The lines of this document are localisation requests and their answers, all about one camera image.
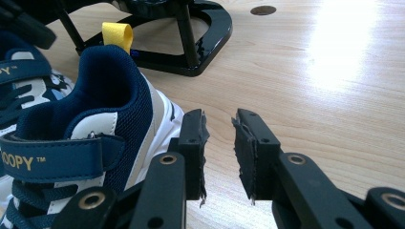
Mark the red and black shoe rack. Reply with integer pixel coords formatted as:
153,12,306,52
18,0,233,78

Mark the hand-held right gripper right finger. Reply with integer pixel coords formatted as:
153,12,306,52
231,108,283,206

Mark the navy and white sneaker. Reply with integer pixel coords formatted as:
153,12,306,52
0,30,76,129
0,21,185,229

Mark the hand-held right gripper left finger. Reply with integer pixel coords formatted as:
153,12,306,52
168,108,211,208

